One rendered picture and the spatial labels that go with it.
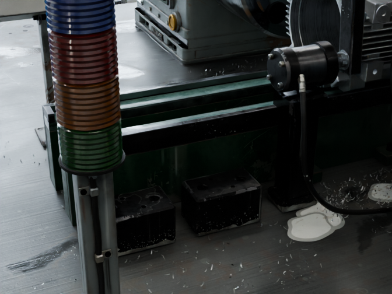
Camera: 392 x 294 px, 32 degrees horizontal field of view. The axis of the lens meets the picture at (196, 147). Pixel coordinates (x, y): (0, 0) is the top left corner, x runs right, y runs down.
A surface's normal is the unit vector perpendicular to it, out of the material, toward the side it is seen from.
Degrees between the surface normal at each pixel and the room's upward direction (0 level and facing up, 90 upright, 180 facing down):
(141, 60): 0
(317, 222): 0
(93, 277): 90
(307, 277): 0
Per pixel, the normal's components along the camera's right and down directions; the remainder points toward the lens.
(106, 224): 0.40, 0.43
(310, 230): 0.00, -0.88
